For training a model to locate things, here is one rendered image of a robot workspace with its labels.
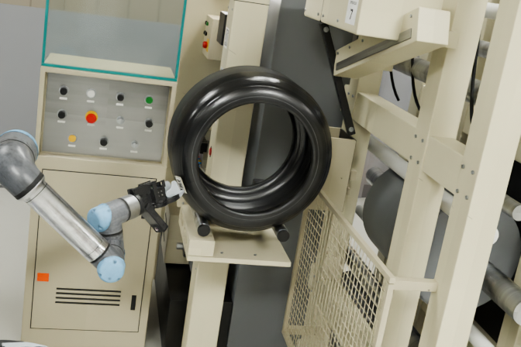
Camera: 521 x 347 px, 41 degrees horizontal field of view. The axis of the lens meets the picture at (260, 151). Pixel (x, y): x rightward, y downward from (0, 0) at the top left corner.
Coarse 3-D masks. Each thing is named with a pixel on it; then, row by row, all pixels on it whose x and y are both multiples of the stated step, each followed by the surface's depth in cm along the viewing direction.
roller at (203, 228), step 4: (192, 212) 249; (196, 212) 245; (196, 216) 242; (200, 216) 241; (196, 220) 240; (200, 220) 238; (204, 220) 238; (196, 224) 238; (200, 224) 235; (204, 224) 234; (208, 224) 236; (196, 228) 236; (200, 228) 234; (204, 228) 234; (208, 228) 234; (200, 232) 234; (204, 232) 235; (208, 232) 235
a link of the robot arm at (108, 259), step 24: (0, 144) 185; (24, 144) 188; (0, 168) 181; (24, 168) 181; (24, 192) 181; (48, 192) 185; (48, 216) 186; (72, 216) 188; (72, 240) 189; (96, 240) 191; (96, 264) 193; (120, 264) 192
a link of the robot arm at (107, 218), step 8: (120, 200) 207; (96, 208) 201; (104, 208) 202; (112, 208) 203; (120, 208) 205; (128, 208) 207; (88, 216) 202; (96, 216) 200; (104, 216) 200; (112, 216) 202; (120, 216) 205; (128, 216) 207; (96, 224) 201; (104, 224) 200; (112, 224) 203; (120, 224) 206; (104, 232) 203; (112, 232) 204
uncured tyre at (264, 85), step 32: (192, 96) 231; (224, 96) 223; (256, 96) 224; (288, 96) 227; (192, 128) 224; (320, 128) 232; (192, 160) 226; (288, 160) 261; (320, 160) 235; (192, 192) 230; (224, 192) 259; (256, 192) 262; (288, 192) 259; (224, 224) 236; (256, 224) 237
